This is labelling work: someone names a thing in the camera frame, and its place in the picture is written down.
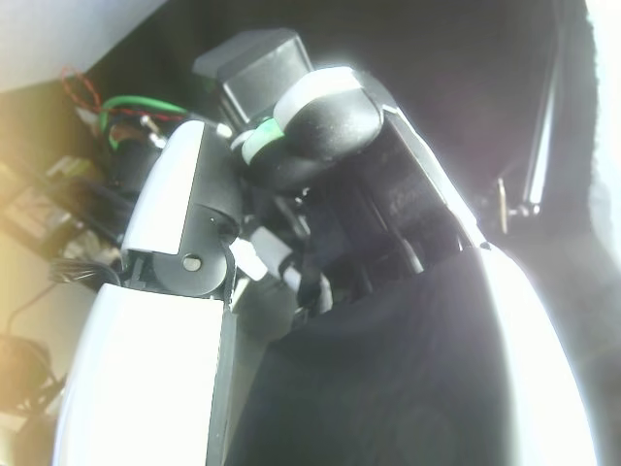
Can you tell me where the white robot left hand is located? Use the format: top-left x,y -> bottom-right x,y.
51,65 -> 599,466

